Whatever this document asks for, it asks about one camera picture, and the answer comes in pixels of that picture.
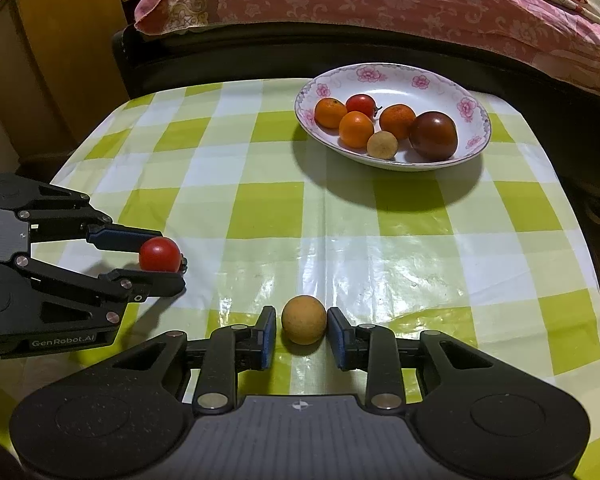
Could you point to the dark bed frame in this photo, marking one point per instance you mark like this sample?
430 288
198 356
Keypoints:
205 55

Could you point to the green checked tablecloth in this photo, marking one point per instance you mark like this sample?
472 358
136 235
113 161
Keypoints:
260 210

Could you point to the large dark red tomato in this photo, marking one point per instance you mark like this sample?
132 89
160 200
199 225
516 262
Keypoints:
433 136

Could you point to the red cherry tomato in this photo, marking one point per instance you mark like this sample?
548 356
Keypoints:
159 255
361 105

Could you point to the bright orange mandarin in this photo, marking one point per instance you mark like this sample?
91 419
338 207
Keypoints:
356 130

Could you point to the deep orange mandarin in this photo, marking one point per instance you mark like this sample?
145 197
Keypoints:
399 120

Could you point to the wooden cabinet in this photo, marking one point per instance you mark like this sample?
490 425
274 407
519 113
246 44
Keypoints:
55 60

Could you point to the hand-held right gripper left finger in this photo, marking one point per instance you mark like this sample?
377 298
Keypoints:
269 341

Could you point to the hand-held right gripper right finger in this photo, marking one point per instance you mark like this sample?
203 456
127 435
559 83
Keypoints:
336 341

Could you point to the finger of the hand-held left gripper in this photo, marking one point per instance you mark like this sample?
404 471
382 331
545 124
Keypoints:
120 237
150 285

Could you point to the small orange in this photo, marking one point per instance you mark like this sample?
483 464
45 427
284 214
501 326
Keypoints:
329 112

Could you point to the tan longan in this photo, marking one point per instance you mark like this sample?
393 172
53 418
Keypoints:
304 321
381 145

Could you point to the white floral rimmed plate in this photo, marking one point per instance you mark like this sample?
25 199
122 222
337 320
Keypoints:
430 90

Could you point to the pink floral blanket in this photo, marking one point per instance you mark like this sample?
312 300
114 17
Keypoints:
355 0

